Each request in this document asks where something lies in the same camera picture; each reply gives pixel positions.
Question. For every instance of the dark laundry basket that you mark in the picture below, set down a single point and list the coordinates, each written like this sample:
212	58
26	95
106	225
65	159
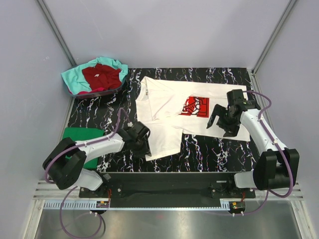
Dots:
95	94

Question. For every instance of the black marble table mat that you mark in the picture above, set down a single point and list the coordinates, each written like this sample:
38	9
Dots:
197	153

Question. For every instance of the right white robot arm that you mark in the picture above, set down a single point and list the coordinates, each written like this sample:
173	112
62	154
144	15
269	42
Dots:
277	167

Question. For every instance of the red t-shirt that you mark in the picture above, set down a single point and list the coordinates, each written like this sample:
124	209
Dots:
102	77

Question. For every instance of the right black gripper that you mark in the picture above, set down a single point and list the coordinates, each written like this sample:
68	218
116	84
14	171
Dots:
232	130

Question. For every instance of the pink garment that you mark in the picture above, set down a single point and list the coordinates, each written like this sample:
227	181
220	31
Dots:
92	91

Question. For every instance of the aluminium frame rail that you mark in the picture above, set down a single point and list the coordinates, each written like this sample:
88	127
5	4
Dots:
45	191

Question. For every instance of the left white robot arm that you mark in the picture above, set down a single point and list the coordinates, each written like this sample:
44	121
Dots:
64	167

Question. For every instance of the teal t-shirt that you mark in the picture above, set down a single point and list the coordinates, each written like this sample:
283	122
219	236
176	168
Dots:
75	80

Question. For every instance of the white printed t-shirt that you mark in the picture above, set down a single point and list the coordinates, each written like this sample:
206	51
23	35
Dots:
173	108

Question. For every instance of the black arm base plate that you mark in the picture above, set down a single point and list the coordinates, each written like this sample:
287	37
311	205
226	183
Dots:
164	190

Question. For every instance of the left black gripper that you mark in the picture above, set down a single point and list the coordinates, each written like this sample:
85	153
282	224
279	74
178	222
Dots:
145	150

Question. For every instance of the folded green t-shirt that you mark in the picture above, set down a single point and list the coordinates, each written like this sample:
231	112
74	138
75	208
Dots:
81	134

